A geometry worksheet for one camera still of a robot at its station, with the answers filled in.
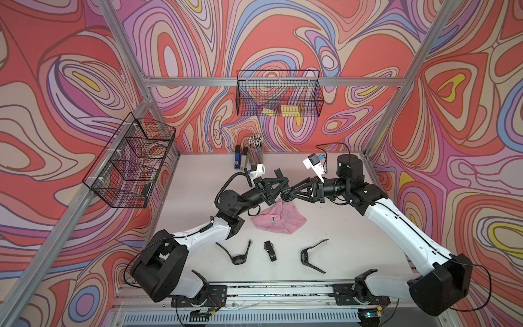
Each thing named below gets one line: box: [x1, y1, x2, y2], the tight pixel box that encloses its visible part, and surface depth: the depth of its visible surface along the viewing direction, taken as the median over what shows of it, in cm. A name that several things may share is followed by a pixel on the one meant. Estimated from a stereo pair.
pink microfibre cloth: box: [252, 199, 307, 235], surface depth 94 cm
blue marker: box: [234, 144, 242, 170], surface depth 116 cm
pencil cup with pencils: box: [247, 132, 265, 166], surface depth 105 cm
